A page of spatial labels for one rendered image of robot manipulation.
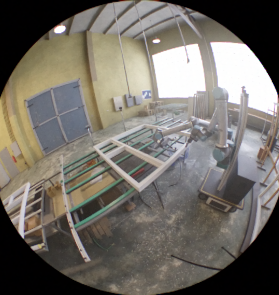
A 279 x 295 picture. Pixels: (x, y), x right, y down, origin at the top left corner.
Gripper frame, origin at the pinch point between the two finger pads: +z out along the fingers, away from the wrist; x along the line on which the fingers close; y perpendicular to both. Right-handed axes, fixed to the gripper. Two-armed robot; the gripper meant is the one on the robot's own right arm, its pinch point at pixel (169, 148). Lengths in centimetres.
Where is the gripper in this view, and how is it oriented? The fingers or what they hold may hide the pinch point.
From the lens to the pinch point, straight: 147.5
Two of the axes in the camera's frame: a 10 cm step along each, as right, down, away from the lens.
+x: -7.4, 4.3, -5.2
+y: -0.8, 7.1, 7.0
